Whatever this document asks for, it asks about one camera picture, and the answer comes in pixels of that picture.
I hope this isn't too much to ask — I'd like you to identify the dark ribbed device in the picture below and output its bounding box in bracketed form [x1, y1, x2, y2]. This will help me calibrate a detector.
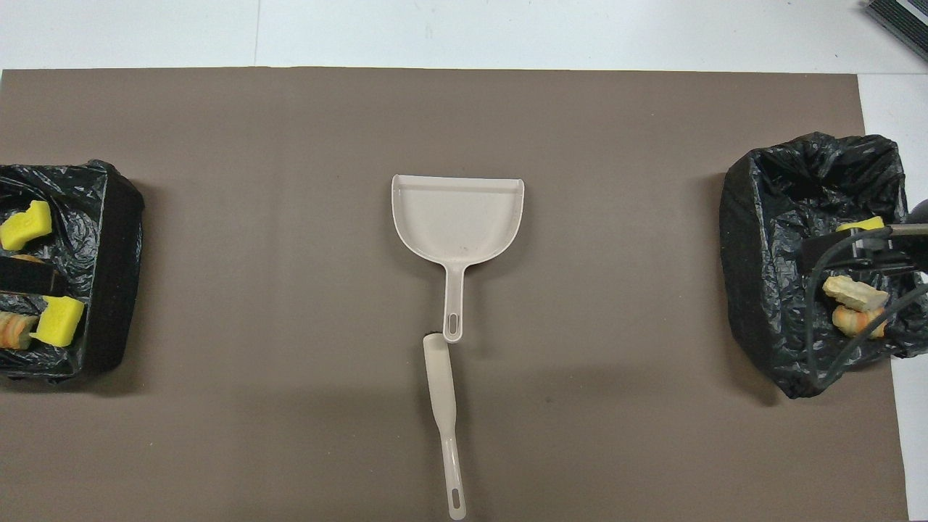
[863, 0, 928, 62]

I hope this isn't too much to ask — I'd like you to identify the beige plastic dustpan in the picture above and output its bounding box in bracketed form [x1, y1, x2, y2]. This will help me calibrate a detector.
[391, 174, 526, 344]

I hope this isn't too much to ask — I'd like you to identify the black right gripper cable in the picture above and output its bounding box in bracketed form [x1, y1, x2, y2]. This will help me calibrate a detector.
[803, 223, 928, 385]

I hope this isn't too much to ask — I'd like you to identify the green yellow sponge chunk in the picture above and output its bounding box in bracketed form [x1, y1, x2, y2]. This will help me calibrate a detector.
[835, 215, 887, 234]

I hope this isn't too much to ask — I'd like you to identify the yellow notched sponge piece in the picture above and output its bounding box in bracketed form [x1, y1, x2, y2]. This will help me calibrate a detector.
[0, 200, 54, 252]

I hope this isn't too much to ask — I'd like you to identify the crumpled black bag bin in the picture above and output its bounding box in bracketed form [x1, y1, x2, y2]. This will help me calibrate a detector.
[719, 132, 928, 399]

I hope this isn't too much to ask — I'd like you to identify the brown table mat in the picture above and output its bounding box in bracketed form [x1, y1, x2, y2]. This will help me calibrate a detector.
[0, 67, 911, 522]

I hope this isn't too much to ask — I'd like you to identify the yellow green sponge wedge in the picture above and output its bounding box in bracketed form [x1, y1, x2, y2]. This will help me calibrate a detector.
[29, 295, 86, 347]

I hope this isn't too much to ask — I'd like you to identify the pale bread chunk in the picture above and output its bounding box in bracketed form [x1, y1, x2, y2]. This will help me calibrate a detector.
[822, 275, 890, 313]

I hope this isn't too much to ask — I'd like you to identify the orange striped croissant piece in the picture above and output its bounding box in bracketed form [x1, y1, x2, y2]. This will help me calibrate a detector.
[832, 304, 889, 340]
[0, 310, 41, 351]

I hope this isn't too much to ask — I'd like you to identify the beige hand brush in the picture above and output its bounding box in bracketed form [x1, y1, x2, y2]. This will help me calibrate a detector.
[423, 332, 468, 521]

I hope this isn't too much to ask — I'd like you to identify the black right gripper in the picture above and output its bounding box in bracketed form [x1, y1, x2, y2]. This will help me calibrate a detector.
[800, 233, 918, 276]

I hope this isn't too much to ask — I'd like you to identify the boxy black bag bin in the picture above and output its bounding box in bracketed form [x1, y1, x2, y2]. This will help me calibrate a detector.
[0, 159, 146, 384]

